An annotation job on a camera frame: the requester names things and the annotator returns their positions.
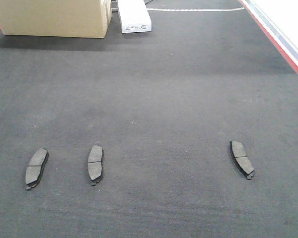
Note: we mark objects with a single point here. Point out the white long box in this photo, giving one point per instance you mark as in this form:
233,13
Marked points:
134,16

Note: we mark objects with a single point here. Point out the brake pad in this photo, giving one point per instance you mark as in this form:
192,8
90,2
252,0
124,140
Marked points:
35,168
95,164
241,159

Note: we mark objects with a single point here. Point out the large cardboard box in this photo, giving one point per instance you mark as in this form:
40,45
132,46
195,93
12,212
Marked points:
55,18

